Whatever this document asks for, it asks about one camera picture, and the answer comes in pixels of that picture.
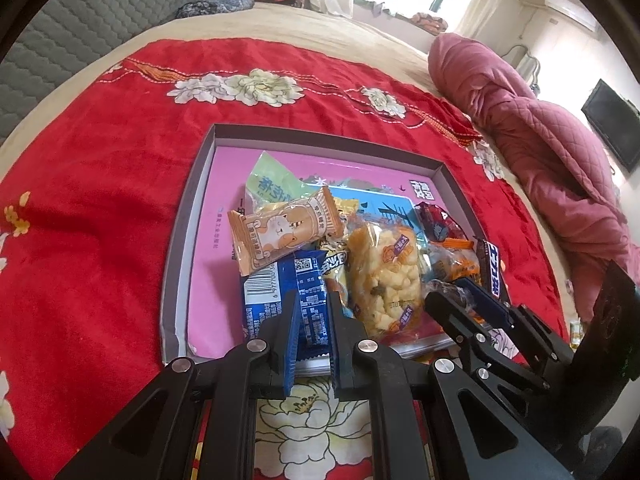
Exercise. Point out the grey metal rack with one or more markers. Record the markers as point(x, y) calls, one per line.
point(525, 62)

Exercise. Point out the pink book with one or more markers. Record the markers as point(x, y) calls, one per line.
point(220, 260)

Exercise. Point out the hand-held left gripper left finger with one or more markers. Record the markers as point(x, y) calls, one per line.
point(292, 345)

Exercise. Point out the clear puffed snack bag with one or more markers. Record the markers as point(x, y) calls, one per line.
point(385, 270)

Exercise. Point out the white air conditioner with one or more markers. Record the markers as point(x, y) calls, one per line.
point(570, 10)

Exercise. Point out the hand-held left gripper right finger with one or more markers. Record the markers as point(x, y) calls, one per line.
point(335, 345)

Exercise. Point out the red snack packet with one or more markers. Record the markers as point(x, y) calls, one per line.
point(440, 220)

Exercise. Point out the orange cloth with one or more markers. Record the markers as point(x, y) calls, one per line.
point(430, 22)

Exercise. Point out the orange hamster snack packet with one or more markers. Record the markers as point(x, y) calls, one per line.
point(280, 230)

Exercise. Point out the beige bed sheet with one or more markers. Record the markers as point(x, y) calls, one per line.
point(325, 30)

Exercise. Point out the grey cardboard box tray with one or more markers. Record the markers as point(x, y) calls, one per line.
point(185, 240)

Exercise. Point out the clear orange print snack packet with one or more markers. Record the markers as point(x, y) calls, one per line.
point(452, 260)

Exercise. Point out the green pastry packet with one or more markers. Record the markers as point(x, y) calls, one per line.
point(272, 180)

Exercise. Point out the dark floral pillow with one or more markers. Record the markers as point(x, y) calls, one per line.
point(215, 7)

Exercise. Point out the black television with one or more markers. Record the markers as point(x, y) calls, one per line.
point(612, 125)

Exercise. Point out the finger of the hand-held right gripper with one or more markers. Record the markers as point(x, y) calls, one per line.
point(450, 310)
point(487, 305)

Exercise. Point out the brown chocolate bar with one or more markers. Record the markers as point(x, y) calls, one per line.
point(492, 272)

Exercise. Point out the yellow cartoon snack packet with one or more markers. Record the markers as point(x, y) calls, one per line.
point(334, 265)

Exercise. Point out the grey quilted headboard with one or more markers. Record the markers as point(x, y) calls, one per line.
point(65, 25)

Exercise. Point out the blue cookie packet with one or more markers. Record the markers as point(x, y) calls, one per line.
point(310, 285)

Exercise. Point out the red floral blanket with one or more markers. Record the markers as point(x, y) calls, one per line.
point(100, 185)

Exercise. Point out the pink quilt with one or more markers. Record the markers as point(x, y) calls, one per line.
point(540, 150)

